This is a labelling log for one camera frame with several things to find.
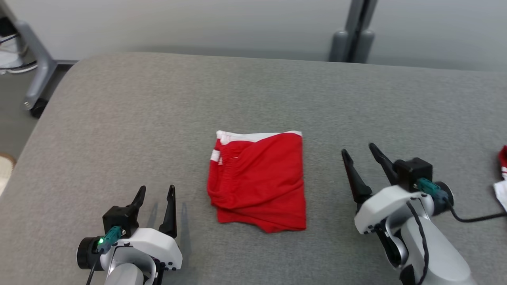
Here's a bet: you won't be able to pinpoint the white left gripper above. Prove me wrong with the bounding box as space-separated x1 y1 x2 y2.
101 184 183 274

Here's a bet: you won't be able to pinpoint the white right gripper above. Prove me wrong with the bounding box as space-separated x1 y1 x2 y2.
341 143 435 235

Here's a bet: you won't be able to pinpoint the red shorts with white stripes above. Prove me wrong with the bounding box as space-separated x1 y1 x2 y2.
206 130 308 234

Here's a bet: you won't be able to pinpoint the grey metal desk leg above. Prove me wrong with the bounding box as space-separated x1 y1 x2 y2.
0 0 58 112

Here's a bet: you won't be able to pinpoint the grey partition post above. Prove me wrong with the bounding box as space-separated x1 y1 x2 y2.
328 0 377 64

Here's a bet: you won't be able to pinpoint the green right camera connector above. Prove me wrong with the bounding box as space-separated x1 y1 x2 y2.
416 178 449 207

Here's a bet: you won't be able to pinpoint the cream laundry basket brown rim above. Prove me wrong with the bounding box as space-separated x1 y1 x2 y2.
0 153 17 197

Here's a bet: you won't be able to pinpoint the black camera cable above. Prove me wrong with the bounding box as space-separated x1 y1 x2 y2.
445 199 507 223
85 253 102 285

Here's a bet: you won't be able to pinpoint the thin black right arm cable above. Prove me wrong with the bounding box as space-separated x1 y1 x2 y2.
406 201 431 285

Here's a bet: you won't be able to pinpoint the black left camera cable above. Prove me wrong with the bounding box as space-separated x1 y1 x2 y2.
85 253 102 285

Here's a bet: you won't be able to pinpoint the green camera connector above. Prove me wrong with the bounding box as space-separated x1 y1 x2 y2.
416 178 449 207
96 226 122 254

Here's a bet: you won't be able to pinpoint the black right camera cable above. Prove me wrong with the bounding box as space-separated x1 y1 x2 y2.
445 199 507 223

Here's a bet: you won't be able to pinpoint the white box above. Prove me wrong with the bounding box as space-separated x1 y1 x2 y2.
0 37 38 75

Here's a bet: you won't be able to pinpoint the black caster wheel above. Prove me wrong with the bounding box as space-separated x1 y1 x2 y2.
29 99 48 119

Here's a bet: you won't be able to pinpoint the green left camera connector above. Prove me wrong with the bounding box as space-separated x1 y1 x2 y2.
96 226 122 254

